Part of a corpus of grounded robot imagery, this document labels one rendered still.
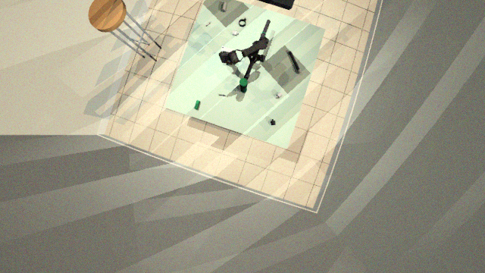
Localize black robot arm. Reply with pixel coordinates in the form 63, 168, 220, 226
218, 36, 270, 64

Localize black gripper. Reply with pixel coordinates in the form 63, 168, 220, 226
248, 50, 265, 62

